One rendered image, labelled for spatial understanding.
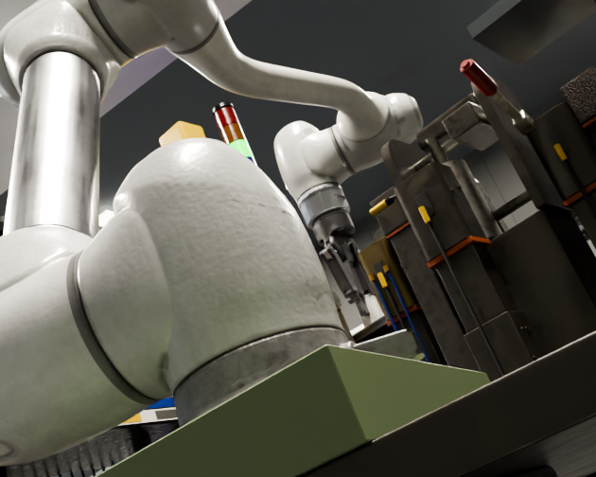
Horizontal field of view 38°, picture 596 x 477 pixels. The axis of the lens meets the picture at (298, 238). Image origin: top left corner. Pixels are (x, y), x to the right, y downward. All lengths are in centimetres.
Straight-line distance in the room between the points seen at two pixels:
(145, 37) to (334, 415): 83
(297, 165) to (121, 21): 55
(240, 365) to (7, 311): 23
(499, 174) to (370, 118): 601
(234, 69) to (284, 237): 72
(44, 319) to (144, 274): 10
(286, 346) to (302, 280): 6
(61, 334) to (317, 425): 28
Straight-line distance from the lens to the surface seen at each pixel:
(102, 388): 76
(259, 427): 57
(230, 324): 68
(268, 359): 66
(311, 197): 164
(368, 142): 163
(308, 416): 55
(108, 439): 157
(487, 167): 764
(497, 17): 110
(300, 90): 150
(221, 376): 67
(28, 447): 82
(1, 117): 342
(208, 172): 74
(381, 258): 132
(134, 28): 126
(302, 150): 167
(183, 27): 129
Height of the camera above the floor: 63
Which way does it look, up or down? 22 degrees up
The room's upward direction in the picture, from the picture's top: 23 degrees counter-clockwise
